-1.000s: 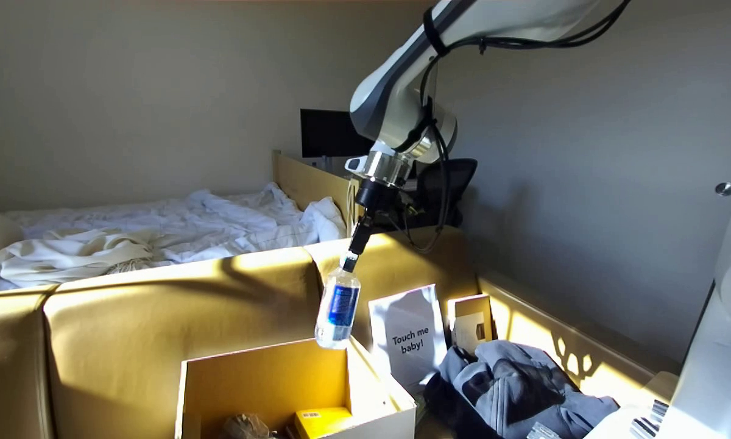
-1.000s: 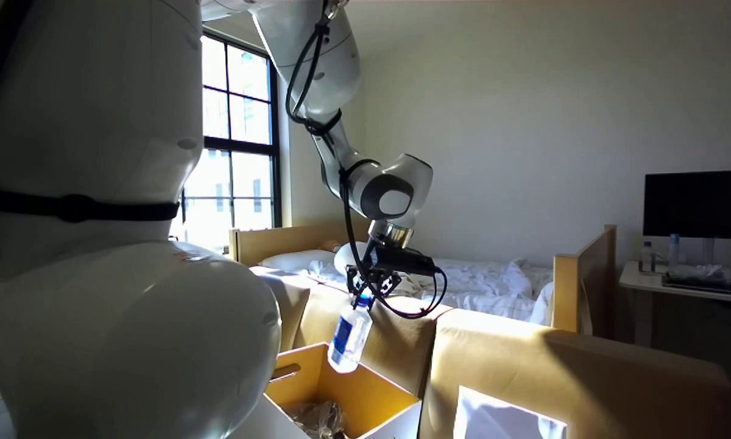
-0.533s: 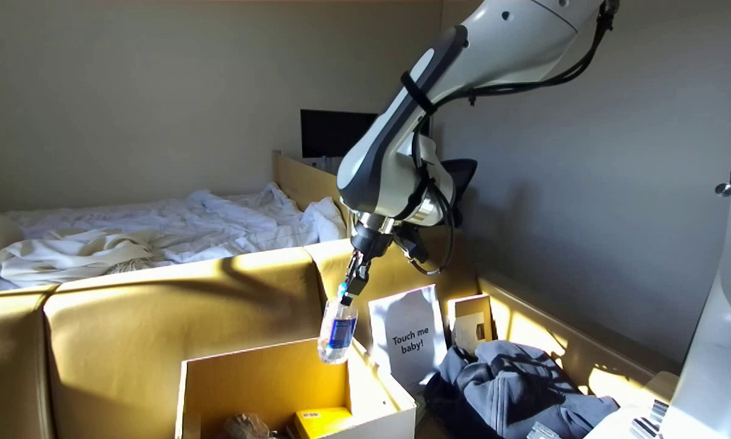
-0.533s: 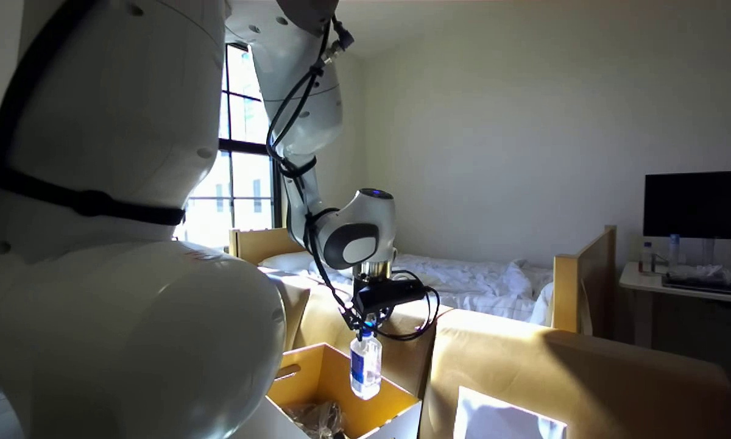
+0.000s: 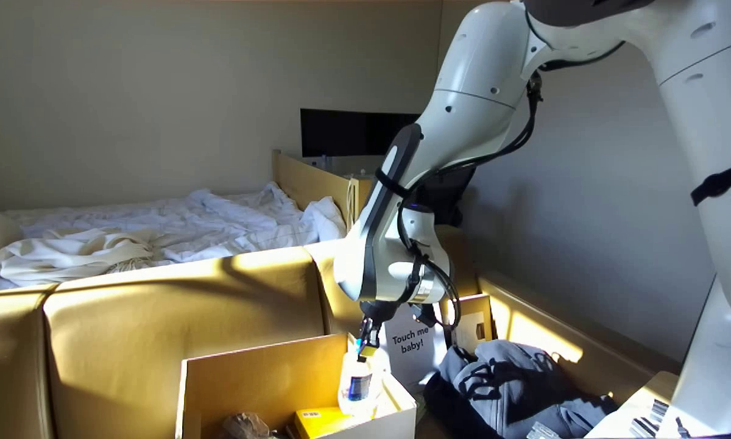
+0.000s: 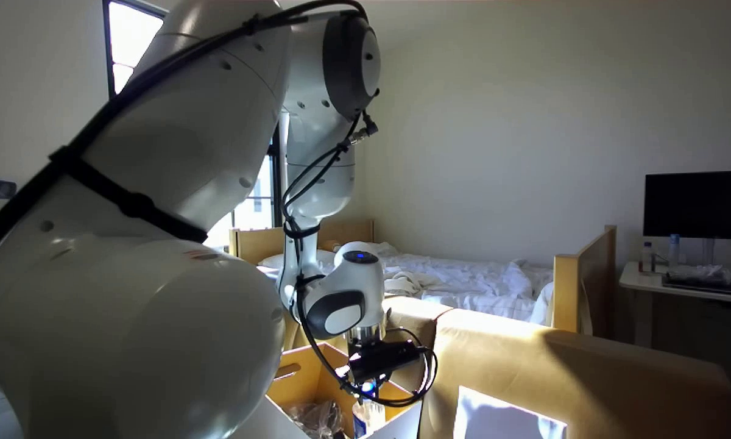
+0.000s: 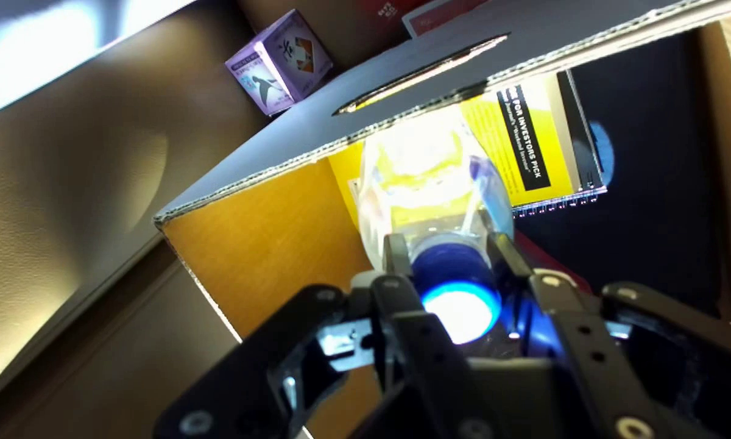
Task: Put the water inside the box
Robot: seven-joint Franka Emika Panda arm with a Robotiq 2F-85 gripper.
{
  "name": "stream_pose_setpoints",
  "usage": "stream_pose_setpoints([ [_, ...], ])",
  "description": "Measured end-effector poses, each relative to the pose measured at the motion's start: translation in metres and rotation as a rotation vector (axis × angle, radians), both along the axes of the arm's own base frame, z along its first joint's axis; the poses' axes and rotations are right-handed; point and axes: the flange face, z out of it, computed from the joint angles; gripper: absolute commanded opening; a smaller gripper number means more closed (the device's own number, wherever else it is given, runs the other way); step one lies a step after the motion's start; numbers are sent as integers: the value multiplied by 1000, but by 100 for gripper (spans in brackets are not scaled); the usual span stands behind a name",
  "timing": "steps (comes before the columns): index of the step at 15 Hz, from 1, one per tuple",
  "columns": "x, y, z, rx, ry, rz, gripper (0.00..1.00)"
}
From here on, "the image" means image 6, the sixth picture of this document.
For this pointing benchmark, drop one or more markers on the crumpled grey wrapping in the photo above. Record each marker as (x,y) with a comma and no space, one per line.
(321,419)

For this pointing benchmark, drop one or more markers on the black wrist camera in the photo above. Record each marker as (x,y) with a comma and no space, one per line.
(404,354)

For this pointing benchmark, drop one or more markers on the white paper sheet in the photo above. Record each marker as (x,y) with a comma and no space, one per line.
(503,419)

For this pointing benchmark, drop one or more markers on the white desk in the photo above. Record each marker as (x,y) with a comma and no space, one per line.
(650,281)

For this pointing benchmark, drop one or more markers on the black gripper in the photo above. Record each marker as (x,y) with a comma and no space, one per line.
(370,358)

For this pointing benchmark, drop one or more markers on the large tan cardboard box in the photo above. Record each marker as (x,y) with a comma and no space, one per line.
(611,381)

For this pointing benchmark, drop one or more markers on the open wooden box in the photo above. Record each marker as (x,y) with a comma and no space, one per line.
(302,381)

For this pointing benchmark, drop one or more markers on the bed with white bedding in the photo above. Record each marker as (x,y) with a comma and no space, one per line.
(587,284)

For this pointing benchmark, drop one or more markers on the computer monitor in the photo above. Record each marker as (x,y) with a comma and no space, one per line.
(699,203)

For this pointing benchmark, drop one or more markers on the black keyboard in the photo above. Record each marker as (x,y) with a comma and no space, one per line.
(708,281)

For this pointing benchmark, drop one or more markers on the white duvet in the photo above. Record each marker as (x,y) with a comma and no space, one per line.
(465,284)

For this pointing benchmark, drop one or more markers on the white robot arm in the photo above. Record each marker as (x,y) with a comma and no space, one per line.
(137,326)

